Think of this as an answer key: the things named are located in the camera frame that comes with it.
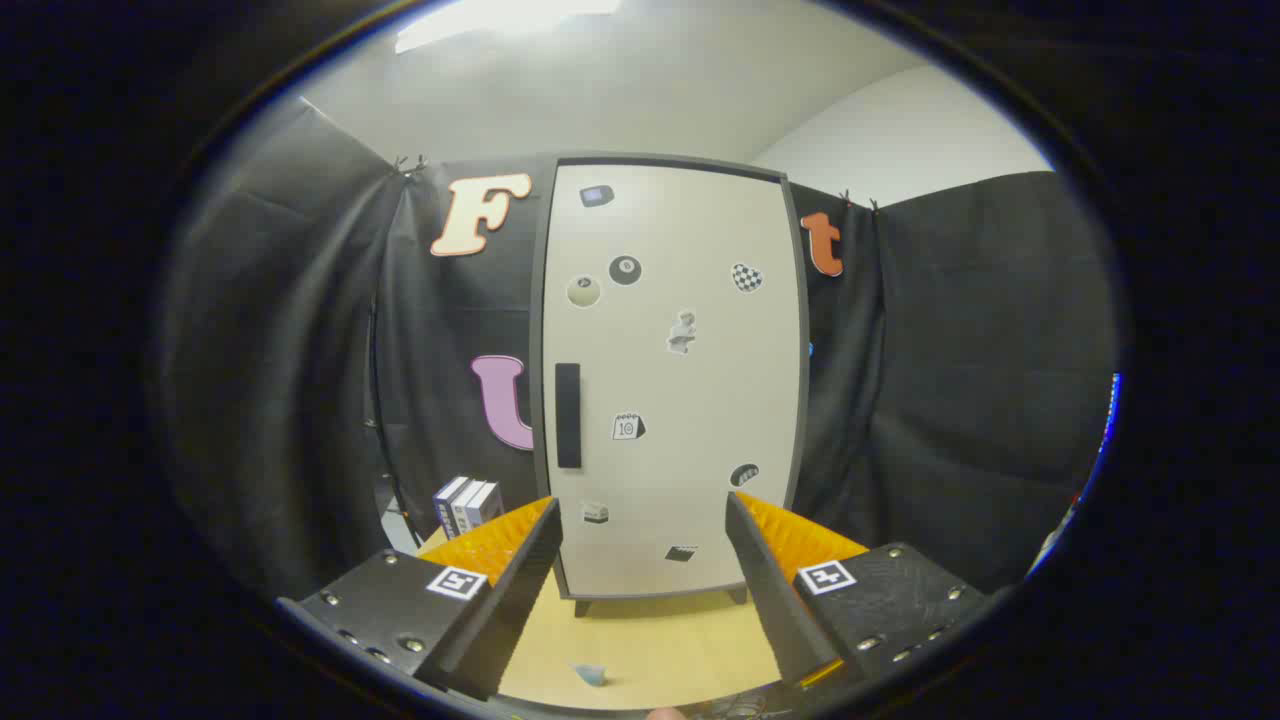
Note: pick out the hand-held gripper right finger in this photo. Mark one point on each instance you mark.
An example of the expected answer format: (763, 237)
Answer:
(775, 600)

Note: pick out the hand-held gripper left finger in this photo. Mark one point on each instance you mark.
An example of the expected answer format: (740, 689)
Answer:
(510, 610)

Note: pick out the blue white tube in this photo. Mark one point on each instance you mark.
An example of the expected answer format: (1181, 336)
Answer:
(592, 675)

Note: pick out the white cabinet door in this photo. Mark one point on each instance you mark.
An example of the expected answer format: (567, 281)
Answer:
(690, 400)

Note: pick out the white spine book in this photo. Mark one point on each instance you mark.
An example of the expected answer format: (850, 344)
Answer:
(466, 508)

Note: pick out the blue spine book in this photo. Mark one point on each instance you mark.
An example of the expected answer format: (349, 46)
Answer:
(445, 505)

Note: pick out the thin black pole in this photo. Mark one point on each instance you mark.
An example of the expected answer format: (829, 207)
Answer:
(378, 400)

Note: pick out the grey cabinet body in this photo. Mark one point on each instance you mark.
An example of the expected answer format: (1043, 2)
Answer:
(539, 330)

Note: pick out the black backdrop cloth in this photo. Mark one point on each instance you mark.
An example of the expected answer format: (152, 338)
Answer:
(960, 380)

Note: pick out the computer monitor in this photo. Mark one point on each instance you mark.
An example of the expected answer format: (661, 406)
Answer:
(1113, 400)

